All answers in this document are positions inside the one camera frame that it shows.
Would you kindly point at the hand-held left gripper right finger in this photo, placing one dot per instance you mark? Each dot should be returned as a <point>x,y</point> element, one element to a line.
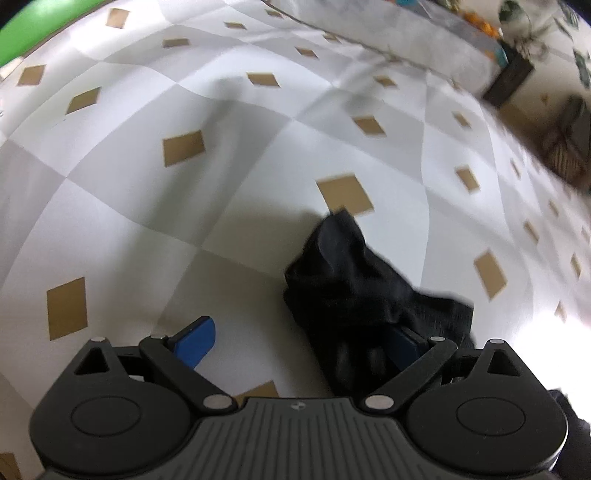
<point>401,346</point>

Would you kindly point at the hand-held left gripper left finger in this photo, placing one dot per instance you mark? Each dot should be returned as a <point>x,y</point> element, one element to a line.
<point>198,341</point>

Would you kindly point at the black t-shirt with red print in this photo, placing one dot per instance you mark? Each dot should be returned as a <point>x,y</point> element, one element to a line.
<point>351,286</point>

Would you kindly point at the patterned woven basket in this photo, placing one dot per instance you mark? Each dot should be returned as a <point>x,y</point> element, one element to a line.
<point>565,152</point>

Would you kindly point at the tray of oranges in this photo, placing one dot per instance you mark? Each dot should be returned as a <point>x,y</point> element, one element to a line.
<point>482,23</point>

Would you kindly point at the monstera plant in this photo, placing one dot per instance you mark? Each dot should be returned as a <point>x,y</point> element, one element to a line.
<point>531,23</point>

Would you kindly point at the green plastic chair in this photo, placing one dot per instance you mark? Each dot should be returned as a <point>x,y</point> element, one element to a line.
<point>27,23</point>

